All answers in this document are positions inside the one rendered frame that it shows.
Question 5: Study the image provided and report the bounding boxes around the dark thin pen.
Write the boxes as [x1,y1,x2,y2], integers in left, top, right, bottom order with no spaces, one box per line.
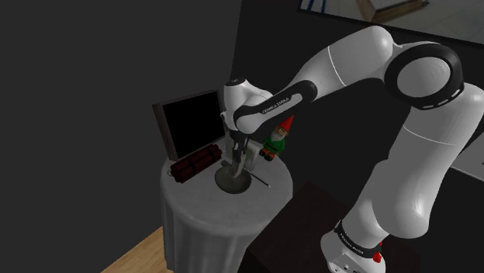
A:
[247,171,272,188]

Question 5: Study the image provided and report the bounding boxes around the black screen monitor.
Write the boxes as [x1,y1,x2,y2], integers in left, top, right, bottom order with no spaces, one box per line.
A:
[152,89,228,162]

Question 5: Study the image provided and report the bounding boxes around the grey round dish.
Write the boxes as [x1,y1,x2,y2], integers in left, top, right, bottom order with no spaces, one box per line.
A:
[214,165,253,195]

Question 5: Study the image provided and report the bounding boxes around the garden gnome figure red hat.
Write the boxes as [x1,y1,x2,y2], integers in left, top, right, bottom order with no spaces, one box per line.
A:
[258,114,296,163]

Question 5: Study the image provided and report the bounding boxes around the round table with white cloth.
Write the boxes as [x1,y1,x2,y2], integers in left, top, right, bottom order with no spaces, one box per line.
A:
[159,150,294,273]

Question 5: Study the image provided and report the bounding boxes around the dark red dynamite bundle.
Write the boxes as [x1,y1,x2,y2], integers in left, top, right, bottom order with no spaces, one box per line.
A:
[168,143,223,185]

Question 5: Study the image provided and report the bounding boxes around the dark robot stand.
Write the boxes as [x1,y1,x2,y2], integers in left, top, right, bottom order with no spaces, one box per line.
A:
[236,181,423,273]

